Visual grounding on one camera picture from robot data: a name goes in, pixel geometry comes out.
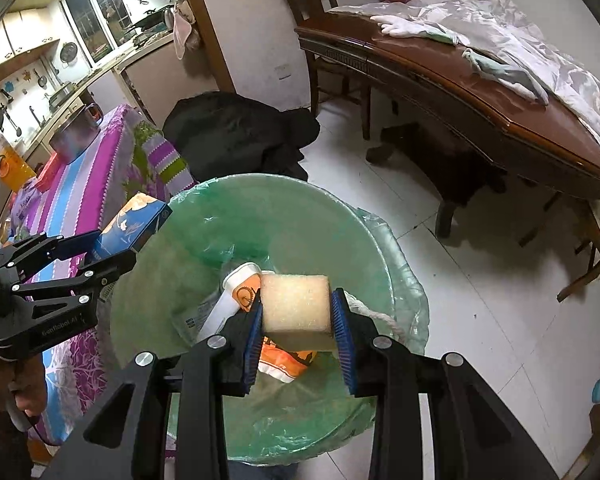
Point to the person's left forearm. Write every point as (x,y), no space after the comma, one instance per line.
(2,450)

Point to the white crumpled sheet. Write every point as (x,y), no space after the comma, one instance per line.
(520,30)

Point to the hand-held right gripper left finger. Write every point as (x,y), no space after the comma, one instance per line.
(252,345)

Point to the purple floral tablecloth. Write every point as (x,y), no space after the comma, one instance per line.
(95,175)

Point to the red box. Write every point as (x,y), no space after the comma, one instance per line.
(47,170)

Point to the hanging round strainer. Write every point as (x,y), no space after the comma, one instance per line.
(68,53)

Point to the white wall socket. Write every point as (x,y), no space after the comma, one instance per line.
(283,72)

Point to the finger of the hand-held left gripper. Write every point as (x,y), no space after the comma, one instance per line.
(80,285)
(50,252)

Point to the orange snack wrapper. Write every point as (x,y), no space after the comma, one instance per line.
(280,360)

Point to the yellow sponge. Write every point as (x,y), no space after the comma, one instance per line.
(295,305)

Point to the black jacket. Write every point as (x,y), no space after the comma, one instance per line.
(230,130)

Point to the kitchen wall cabinets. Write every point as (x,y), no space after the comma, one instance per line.
(15,40)

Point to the blue printed carton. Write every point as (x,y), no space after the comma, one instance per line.
(130,225)

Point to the kitchen window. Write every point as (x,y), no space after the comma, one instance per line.
(92,15)

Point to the person's left hand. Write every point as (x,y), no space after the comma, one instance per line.
(30,390)

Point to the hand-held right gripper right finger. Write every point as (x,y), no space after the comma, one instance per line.
(342,345)

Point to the brown wooden dining table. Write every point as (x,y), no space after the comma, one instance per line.
(455,90)

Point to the pink hanging towel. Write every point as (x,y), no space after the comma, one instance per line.
(184,30)

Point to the black wok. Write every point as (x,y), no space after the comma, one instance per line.
(147,19)

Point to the green-lined round bin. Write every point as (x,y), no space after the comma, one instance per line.
(280,220)

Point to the steel pot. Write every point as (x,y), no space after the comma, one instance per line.
(75,132)

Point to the orange juice bottle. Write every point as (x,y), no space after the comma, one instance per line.
(15,170)

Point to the person's leg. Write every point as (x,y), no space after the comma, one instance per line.
(262,471)

